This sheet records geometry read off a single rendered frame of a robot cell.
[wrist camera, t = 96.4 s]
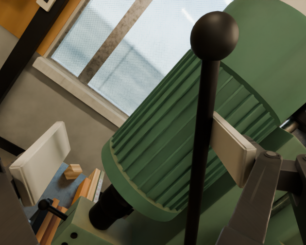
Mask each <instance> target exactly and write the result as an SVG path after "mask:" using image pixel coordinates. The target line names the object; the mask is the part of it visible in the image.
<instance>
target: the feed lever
mask: <svg viewBox="0 0 306 245"><path fill-rule="evenodd" d="M238 36H239V30H238V25H237V22H236V21H235V19H234V18H233V17H232V16H231V15H229V14H228V13H226V12H222V11H212V12H209V13H206V14H204V15H203V16H201V17H200V18H199V19H198V20H197V21H196V22H195V24H194V26H193V27H192V30H191V33H190V45H191V49H192V51H193V52H194V54H195V55H196V56H197V57H198V58H199V59H201V60H202V63H201V74H200V83H199V94H198V103H197V114H196V123H195V134H194V144H193V154H192V164H191V174H190V184H189V194H188V204H187V218H186V228H185V238H184V245H196V243H197V235H198V227H199V220H200V213H201V205H202V197H203V190H204V180H205V172H206V165H207V157H208V150H209V143H210V135H211V127H212V120H213V113H214V105H215V98H216V90H217V83H218V75H219V68H220V61H221V60H223V59H224V58H226V57H227V56H228V55H229V54H230V53H231V52H232V51H233V50H234V48H235V47H236V45H237V42H238Z"/></svg>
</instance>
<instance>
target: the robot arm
mask: <svg viewBox="0 0 306 245"><path fill-rule="evenodd" d="M209 144H210V146H211V147H212V148H213V150H214V151H215V153H216V154H217V156H218V157H219V159H220V160H221V162H222V163H223V165H224V166H225V168H226V169H227V171H228V172H229V174H230V175H231V177H232V178H233V180H234V181H235V182H236V184H237V185H238V187H240V188H243V191H242V193H241V195H240V197H239V200H238V202H237V204H236V207H235V209H234V211H233V214H232V216H231V218H230V220H229V223H228V225H227V226H226V225H225V226H224V227H223V229H222V231H221V233H220V235H219V237H218V239H217V242H216V244H215V245H264V240H265V236H266V232H267V227H268V223H269V218H270V214H271V210H272V204H273V200H274V196H275V191H276V190H278V191H285V192H288V194H289V198H290V201H291V205H292V208H293V211H294V215H295V218H296V221H297V225H298V228H299V231H300V234H301V238H302V241H303V244H304V245H306V154H298V155H297V157H296V160H289V159H283V157H282V156H281V155H280V154H278V153H276V152H273V151H266V150H265V149H263V148H262V147H261V146H260V145H259V144H257V143H256V142H255V141H254V140H253V139H252V138H251V137H249V136H247V135H241V134H240V133H239V132H238V131H237V130H236V129H235V128H233V127H232V126H231V125H230V124H229V123H228V122H227V121H226V120H225V119H224V118H222V117H221V116H220V115H219V114H218V113H217V112H216V111H214V113H213V120H212V127H211V135H210V143H209ZM69 152H70V145H69V141H68V136H67V131H66V127H65V123H64V122H63V121H60V122H56V123H55V124H54V125H53V126H52V127H51V128H50V129H48V130H47V131H46V132H45V133H44V134H43V135H42V136H41V137H40V138H39V139H38V140H37V141H36V142H35V143H34V144H33V145H32V146H31V147H30V148H29V149H27V150H26V151H25V152H23V153H21V154H19V155H18V156H17V157H16V158H15V159H14V160H13V161H11V163H9V164H8V165H7V166H6V167H5V168H4V165H3V163H2V161H1V160H0V245H40V243H39V242H38V240H37V238H36V236H35V233H34V231H33V229H32V227H31V225H30V223H29V220H28V218H27V216H26V214H25V212H24V210H23V207H22V205H21V203H20V201H19V199H21V202H22V204H23V206H24V207H32V206H35V205H36V203H37V202H38V200H39V199H40V197H41V195H42V194H43V192H44V190H45V189H46V188H47V186H48V184H49V183H50V181H51V180H52V178H53V177H54V175H55V173H56V172H57V170H58V169H59V167H60V166H61V164H62V163H63V161H64V159H65V158H66V156H67V155H68V153H69Z"/></svg>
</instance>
